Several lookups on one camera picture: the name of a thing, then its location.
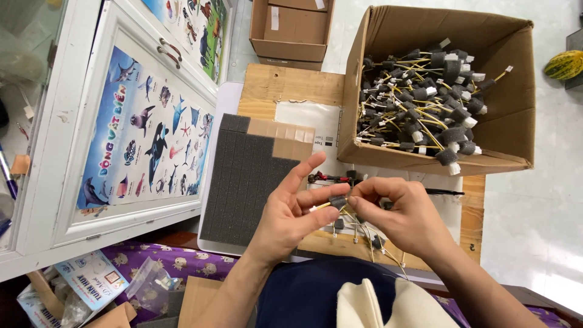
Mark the person's right hand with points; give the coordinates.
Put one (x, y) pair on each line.
(410, 218)

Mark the person's left hand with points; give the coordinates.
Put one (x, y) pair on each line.
(282, 218)

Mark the thin black tool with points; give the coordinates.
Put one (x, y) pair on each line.
(444, 192)

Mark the dark grey scored foam sheet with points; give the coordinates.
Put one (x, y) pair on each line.
(241, 182)

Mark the red black hand tool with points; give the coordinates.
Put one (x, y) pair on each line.
(325, 176)

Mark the person's navy clothing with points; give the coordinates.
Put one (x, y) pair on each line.
(300, 296)

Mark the cream folded cloth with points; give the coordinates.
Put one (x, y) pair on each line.
(410, 307)

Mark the white plastic mailer bag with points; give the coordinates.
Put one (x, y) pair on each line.
(314, 118)

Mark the purple patterned cloth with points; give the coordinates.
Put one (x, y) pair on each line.
(182, 262)

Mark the brown cardboard piece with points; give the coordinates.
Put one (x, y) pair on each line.
(198, 303)

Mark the wooden board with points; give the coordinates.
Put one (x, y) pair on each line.
(282, 84)

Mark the large open cardboard box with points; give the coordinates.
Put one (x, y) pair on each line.
(501, 118)

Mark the clear plastic bag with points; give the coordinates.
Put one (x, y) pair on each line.
(152, 284)

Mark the sea animals poster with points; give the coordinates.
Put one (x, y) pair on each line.
(136, 136)

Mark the small open cardboard box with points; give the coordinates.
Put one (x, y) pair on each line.
(291, 45)

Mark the blue white mask box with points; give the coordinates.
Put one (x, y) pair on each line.
(93, 278)

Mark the land animals poster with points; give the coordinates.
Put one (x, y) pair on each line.
(205, 32)

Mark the green yellow striped gourd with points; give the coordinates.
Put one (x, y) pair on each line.
(564, 65)

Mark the white cabinet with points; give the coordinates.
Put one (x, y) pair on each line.
(59, 136)

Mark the dark grey stand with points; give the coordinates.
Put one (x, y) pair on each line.
(575, 43)

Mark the tan tape roll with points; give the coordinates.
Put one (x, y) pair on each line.
(20, 165)

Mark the blue pen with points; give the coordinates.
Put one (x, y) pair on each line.
(7, 175)

